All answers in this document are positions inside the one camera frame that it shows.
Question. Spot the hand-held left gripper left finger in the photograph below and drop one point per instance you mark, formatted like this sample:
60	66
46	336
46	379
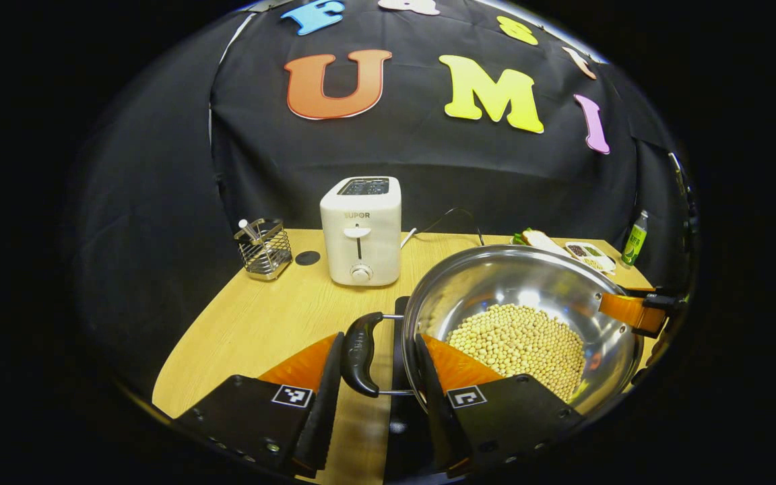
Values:
324	417

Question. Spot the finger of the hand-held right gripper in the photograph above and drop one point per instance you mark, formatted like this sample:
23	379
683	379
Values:
630	311

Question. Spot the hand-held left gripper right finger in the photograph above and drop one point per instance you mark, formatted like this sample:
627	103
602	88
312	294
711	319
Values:
432	404

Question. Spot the black induction cooktop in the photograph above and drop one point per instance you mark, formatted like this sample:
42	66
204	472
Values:
398	438

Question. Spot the stainless steel pot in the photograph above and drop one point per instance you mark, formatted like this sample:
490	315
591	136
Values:
496	276

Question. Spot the green drink bottle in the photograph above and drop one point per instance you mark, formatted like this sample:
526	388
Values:
634	242

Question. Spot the white divided food tray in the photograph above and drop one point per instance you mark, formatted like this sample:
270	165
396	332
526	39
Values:
587	252

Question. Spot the pile of soybeans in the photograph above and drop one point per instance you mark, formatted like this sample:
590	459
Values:
516	343

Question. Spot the sandwich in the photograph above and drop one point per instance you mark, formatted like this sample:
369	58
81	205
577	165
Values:
539	239

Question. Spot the black round table grommet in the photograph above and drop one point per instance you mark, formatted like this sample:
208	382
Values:
307	258

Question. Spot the white toaster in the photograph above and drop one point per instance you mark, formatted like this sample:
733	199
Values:
361	236

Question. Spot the white utensil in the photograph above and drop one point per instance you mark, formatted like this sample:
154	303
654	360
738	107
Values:
248	229

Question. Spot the black backdrop cloth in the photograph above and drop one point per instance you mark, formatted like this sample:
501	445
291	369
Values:
415	162

